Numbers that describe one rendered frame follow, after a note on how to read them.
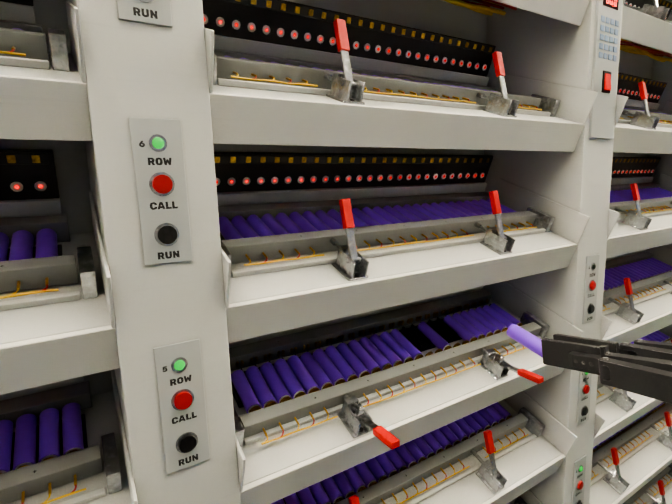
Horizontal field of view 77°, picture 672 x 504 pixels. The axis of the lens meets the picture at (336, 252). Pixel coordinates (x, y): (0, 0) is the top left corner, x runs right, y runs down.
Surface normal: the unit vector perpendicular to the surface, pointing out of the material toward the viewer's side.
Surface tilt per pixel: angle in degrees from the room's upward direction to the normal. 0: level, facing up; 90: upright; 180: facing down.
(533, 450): 21
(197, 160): 90
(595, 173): 90
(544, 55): 90
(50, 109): 111
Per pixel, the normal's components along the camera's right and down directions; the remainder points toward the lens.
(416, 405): 0.16, -0.88
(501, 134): 0.50, 0.46
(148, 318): 0.52, 0.11
